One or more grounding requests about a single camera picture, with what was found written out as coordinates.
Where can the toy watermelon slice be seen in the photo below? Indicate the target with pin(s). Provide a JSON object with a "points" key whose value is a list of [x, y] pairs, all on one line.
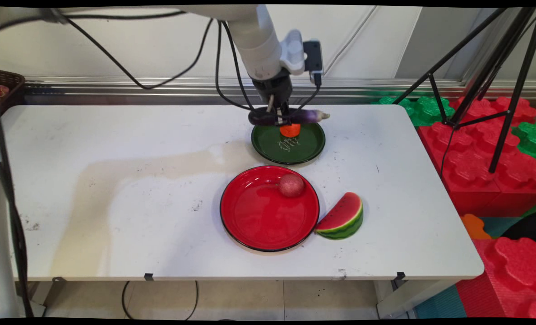
{"points": [[344, 219]]}

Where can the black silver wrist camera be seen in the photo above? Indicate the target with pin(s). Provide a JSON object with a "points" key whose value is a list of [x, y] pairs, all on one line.
{"points": [[313, 58]]}

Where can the large red foam block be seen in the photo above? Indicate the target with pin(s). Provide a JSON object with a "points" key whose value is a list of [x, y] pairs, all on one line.
{"points": [[475, 167]]}

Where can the dark green plate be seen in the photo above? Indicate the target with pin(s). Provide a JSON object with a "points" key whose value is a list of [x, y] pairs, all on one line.
{"points": [[295, 149]]}

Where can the orange carrot piece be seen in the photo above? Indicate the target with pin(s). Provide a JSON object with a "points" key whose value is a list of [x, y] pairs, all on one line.
{"points": [[290, 131]]}

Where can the black table clip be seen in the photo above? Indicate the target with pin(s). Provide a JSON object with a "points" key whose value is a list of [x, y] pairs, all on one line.
{"points": [[401, 276], [149, 276], [59, 279]]}

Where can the aluminium wall rail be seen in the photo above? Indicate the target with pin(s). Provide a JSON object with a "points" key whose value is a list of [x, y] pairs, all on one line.
{"points": [[385, 88]]}

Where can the white table leg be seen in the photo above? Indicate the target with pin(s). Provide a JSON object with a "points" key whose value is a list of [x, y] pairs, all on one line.
{"points": [[408, 298]]}

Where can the black tripod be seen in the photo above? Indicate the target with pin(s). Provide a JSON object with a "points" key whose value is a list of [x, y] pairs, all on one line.
{"points": [[502, 58]]}

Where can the green foam block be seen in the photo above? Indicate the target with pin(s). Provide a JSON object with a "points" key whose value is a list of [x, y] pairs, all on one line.
{"points": [[530, 142], [423, 110]]}

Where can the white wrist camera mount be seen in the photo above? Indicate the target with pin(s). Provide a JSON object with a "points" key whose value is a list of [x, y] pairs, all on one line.
{"points": [[293, 52]]}

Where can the red item in basket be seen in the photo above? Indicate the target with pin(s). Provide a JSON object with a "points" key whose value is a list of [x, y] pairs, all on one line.
{"points": [[0, 90]]}

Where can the red plate black rim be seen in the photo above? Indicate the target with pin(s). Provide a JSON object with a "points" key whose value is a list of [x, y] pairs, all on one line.
{"points": [[263, 216]]}

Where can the purple toy eggplant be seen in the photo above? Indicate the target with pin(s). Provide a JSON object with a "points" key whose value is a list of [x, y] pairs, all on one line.
{"points": [[308, 116]]}

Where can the dark wicker basket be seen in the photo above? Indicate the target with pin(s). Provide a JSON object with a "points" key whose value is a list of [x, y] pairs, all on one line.
{"points": [[11, 85]]}

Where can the round red toy fruit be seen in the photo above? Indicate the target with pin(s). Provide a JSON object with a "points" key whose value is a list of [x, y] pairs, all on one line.
{"points": [[291, 185]]}

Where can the teal foam mat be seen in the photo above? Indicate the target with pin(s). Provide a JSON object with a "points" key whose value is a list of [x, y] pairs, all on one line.
{"points": [[439, 304]]}

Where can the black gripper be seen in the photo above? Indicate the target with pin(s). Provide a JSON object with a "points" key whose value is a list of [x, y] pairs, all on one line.
{"points": [[274, 90]]}

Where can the orange foam piece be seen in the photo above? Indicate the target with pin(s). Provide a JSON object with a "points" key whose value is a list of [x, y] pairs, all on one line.
{"points": [[474, 227]]}

